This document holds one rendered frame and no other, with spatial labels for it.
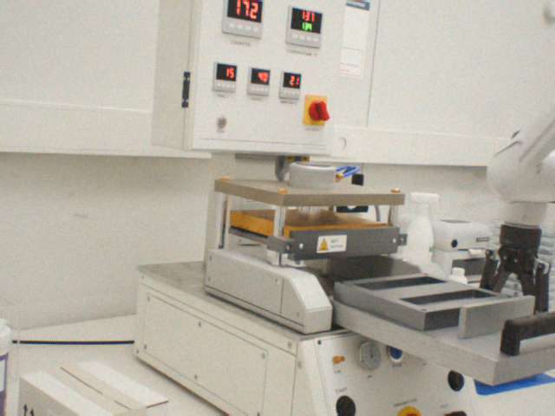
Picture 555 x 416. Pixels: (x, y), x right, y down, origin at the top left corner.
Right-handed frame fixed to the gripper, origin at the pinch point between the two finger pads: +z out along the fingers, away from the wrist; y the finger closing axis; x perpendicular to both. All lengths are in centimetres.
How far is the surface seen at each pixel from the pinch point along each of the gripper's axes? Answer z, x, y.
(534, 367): -10, -42, 37
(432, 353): -11, -51, 30
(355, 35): -60, 14, -74
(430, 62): -56, 49, -80
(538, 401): 9.9, -3.3, 11.2
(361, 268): -12.0, -32.6, -6.8
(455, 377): 0.3, -30.3, 15.4
